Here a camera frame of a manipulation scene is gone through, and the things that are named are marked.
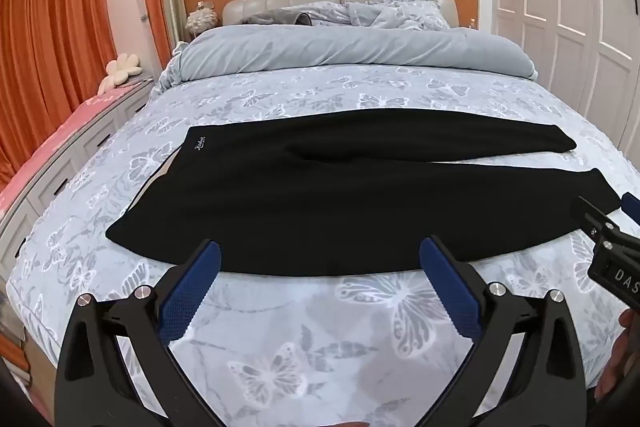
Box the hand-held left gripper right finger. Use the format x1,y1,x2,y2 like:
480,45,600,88
419,234,589,427

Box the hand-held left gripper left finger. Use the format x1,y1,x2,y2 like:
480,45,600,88
55,238,223,427

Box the black pants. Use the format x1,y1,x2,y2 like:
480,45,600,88
106,109,621,279

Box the person's right hand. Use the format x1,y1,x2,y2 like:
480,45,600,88
595,309,640,404

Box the white drawer cabinet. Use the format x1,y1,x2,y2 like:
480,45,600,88
0,79,157,293

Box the bed with butterfly sheet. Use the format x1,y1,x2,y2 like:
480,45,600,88
0,62,640,427

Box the pink mat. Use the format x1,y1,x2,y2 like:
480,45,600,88
0,83,152,210

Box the white flower plush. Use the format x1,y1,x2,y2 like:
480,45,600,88
97,53,144,96

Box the grey duvet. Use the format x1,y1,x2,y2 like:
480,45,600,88
159,24,539,90

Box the white bedside flower ornament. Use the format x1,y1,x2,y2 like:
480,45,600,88
184,6,219,42

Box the butterfly print pillow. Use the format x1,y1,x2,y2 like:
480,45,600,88
270,2,351,28
346,0,452,32

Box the wide orange curtain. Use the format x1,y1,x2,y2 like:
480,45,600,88
0,0,117,200

